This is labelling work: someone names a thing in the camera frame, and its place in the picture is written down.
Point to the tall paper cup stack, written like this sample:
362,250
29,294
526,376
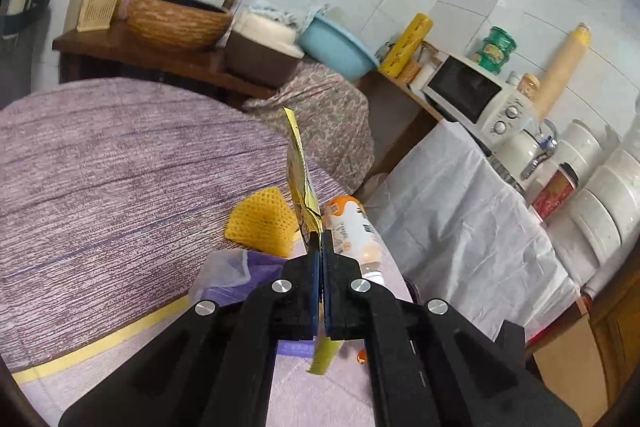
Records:
562,67

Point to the clear plastic bag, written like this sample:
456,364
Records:
220,272

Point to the white cloth cover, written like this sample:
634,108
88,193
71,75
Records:
460,217

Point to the teal cup holder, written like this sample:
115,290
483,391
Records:
25,19

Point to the red paper cup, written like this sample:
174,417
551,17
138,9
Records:
552,194

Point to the glass jar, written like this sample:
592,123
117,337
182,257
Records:
425,69

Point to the white kettle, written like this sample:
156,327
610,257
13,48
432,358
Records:
520,152

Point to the white plastic bottle orange label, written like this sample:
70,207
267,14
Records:
350,232

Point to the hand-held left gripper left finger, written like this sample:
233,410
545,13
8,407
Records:
314,297

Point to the brown white rice cooker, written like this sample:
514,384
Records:
255,57

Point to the stack of white bowls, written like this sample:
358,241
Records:
600,207

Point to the black chair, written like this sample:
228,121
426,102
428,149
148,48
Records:
512,339

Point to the yellow wrapped roll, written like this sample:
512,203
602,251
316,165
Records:
405,44

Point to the blue plastic basin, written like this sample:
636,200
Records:
335,47

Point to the orange lid jar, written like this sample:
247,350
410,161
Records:
529,86

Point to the yellow packet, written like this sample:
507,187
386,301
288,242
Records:
300,177

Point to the small orange piece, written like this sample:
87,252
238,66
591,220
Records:
362,357

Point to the beige chopstick holder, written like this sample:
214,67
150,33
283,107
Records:
97,9

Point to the light blue towel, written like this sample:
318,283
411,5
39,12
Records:
280,14

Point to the woven pattern basin sink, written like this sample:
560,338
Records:
175,27

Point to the dark wooden counter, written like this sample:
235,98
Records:
150,59

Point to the patterned cloth cover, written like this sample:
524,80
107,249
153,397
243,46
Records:
325,117

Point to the yellow foam mesh net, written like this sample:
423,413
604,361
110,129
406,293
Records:
260,222

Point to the small pink pump bottle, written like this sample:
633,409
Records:
123,7

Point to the white microwave oven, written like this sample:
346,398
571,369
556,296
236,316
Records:
465,89

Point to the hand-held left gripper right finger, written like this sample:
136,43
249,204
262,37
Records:
327,302

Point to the wooden side cabinet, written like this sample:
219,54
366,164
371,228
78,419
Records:
395,122

